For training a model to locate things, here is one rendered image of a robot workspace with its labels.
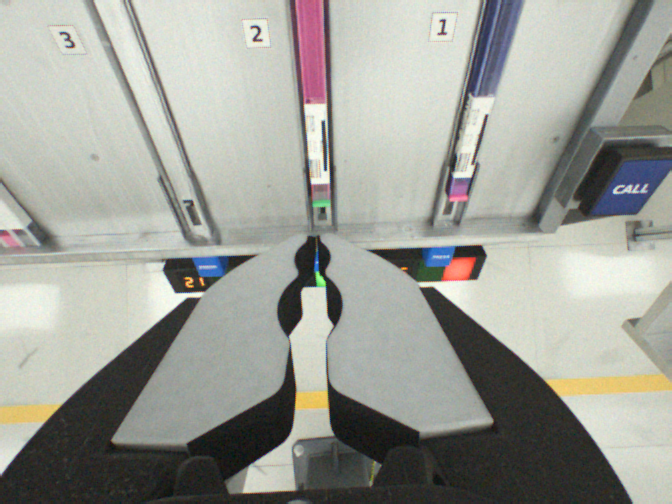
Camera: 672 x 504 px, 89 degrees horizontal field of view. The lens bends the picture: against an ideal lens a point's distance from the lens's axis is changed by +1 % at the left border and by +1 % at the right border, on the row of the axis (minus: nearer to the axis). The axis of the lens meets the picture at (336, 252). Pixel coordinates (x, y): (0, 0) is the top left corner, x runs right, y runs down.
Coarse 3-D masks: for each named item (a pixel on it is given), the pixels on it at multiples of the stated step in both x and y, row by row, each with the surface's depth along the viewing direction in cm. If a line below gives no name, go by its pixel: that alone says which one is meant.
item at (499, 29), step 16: (496, 0) 19; (512, 0) 19; (496, 16) 19; (512, 16) 19; (496, 32) 20; (512, 32) 20; (480, 48) 21; (496, 48) 20; (480, 64) 21; (496, 64) 21; (480, 80) 22; (496, 80) 22; (480, 96) 22; (448, 192) 28; (464, 192) 28
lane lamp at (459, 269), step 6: (462, 258) 36; (468, 258) 36; (474, 258) 36; (450, 264) 37; (456, 264) 37; (462, 264) 37; (468, 264) 37; (450, 270) 37; (456, 270) 37; (462, 270) 37; (468, 270) 38; (444, 276) 38; (450, 276) 38; (456, 276) 38; (462, 276) 38; (468, 276) 38
